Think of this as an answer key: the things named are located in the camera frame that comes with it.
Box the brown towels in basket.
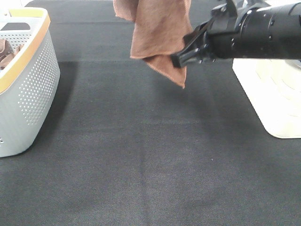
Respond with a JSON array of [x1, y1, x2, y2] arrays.
[[0, 39, 23, 71]]

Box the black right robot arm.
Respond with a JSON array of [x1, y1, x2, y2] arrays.
[[170, 0, 301, 68]]

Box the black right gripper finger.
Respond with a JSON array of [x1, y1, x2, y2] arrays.
[[183, 20, 213, 52], [170, 48, 204, 68]]

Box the grey perforated laundry basket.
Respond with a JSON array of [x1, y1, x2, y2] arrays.
[[0, 7, 60, 157]]

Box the brown microfibre towel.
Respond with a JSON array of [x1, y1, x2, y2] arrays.
[[113, 0, 192, 88]]

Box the white storage bin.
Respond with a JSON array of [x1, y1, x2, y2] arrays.
[[232, 58, 301, 138]]

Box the black fabric table mat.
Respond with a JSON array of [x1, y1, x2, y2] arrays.
[[0, 0, 301, 226]]

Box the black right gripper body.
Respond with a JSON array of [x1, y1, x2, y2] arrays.
[[202, 0, 247, 61]]

